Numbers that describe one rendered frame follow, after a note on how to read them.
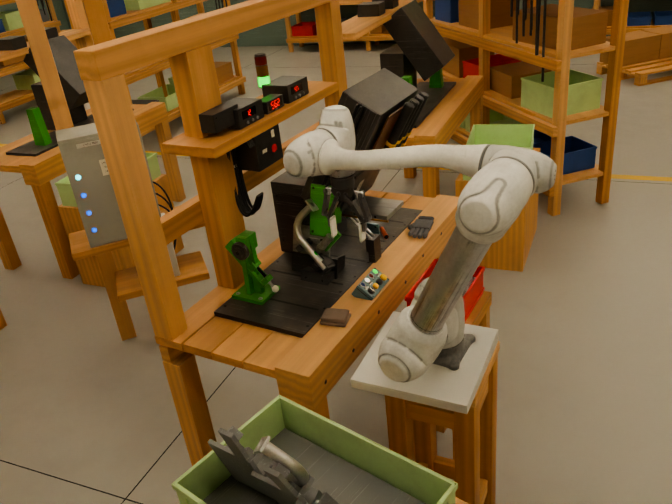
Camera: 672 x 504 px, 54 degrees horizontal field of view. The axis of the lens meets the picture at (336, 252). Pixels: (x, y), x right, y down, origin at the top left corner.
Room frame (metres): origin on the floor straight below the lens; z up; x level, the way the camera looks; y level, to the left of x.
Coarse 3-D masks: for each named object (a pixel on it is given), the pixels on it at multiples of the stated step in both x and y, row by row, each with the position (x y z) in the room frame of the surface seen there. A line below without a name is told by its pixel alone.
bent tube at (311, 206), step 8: (312, 200) 2.43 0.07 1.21; (304, 208) 2.41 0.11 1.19; (312, 208) 2.38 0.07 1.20; (296, 216) 2.43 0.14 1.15; (304, 216) 2.41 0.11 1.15; (296, 224) 2.41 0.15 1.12; (296, 232) 2.40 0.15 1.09; (304, 240) 2.39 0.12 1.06; (304, 248) 2.37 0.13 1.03; (312, 248) 2.36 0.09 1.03; (312, 256) 2.34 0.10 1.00; (320, 264) 2.31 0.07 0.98
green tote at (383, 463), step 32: (256, 416) 1.48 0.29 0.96; (288, 416) 1.53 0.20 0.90; (320, 416) 1.45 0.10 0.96; (352, 448) 1.36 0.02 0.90; (384, 448) 1.29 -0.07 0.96; (192, 480) 1.29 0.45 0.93; (224, 480) 1.36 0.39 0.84; (384, 480) 1.29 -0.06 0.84; (416, 480) 1.22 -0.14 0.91; (448, 480) 1.16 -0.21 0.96
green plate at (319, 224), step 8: (312, 184) 2.45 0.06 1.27; (320, 184) 2.44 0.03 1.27; (312, 192) 2.44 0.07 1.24; (320, 192) 2.42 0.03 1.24; (320, 200) 2.41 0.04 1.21; (320, 208) 2.41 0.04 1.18; (336, 208) 2.41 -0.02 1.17; (312, 216) 2.42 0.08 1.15; (320, 216) 2.40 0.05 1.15; (336, 216) 2.40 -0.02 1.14; (312, 224) 2.41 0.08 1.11; (320, 224) 2.39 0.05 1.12; (312, 232) 2.40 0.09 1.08; (320, 232) 2.38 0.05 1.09; (328, 232) 2.36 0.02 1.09
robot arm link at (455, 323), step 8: (424, 280) 1.79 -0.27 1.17; (416, 288) 1.80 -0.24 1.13; (416, 296) 1.75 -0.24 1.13; (456, 304) 1.71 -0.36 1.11; (456, 312) 1.70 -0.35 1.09; (464, 312) 1.75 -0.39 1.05; (448, 320) 1.67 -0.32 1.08; (456, 320) 1.70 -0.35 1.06; (464, 320) 1.75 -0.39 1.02; (448, 328) 1.66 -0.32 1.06; (456, 328) 1.70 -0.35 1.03; (448, 336) 1.66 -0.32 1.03; (456, 336) 1.71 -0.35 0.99; (448, 344) 1.71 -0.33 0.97; (456, 344) 1.72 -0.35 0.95
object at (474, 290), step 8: (432, 264) 2.31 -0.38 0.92; (424, 272) 2.25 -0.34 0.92; (480, 272) 2.20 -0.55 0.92; (472, 280) 2.22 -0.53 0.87; (480, 280) 2.21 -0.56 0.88; (472, 288) 2.11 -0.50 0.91; (480, 288) 2.21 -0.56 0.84; (408, 296) 2.10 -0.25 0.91; (464, 296) 2.05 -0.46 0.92; (472, 296) 2.12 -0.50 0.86; (480, 296) 2.21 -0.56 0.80; (408, 304) 2.09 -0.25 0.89; (464, 304) 2.05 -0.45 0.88; (472, 304) 2.12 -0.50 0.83
